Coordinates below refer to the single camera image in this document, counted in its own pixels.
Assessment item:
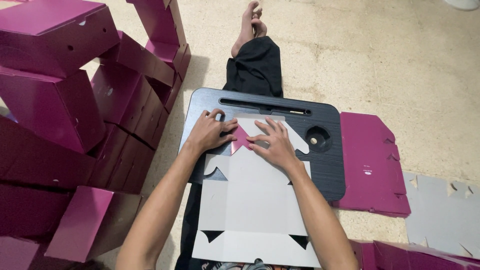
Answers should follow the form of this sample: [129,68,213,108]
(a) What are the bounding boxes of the person's left hand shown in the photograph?
[185,108,239,155]

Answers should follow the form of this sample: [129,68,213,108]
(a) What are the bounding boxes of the black lap desk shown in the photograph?
[178,88,346,202]

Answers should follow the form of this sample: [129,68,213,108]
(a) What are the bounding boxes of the white magenta box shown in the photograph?
[191,113,322,269]

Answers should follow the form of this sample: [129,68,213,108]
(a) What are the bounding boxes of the pile of assembled magenta boxes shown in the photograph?
[0,0,192,270]

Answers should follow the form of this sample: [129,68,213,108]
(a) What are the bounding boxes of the person's black trousers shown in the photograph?
[174,35,284,270]

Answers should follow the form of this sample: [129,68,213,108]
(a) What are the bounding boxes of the person's right hand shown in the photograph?
[246,117,301,172]

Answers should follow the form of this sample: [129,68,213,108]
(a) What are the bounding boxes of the magenta cardboard box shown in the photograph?
[373,240,480,270]
[349,239,376,270]

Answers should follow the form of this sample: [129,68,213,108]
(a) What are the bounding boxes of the stack of flat grey cardboards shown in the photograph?
[403,172,480,259]

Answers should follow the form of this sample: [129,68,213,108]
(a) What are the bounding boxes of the white object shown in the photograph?
[443,0,480,11]

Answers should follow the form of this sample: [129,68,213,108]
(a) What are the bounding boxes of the person's printed shirt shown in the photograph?
[202,258,312,270]

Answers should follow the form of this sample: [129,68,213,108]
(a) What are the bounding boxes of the person's bare feet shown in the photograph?
[230,0,268,59]

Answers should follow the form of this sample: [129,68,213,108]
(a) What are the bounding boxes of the stack of flat magenta cardboards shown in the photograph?
[330,111,412,219]

